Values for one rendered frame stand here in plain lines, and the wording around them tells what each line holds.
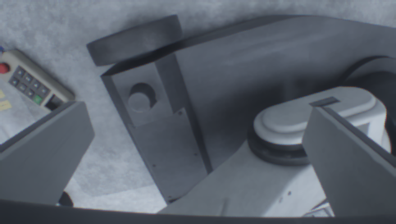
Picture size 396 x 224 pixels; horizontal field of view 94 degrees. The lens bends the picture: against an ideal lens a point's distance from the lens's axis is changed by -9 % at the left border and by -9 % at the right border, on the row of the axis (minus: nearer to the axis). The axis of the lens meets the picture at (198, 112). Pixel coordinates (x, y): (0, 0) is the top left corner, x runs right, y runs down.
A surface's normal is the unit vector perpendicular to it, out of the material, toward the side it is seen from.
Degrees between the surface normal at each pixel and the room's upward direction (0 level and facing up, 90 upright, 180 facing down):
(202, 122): 0
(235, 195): 90
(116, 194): 0
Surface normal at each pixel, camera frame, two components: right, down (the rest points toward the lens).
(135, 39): 0.27, 0.34
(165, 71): 0.73, 0.11
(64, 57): 0.07, 0.43
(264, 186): -0.27, -0.86
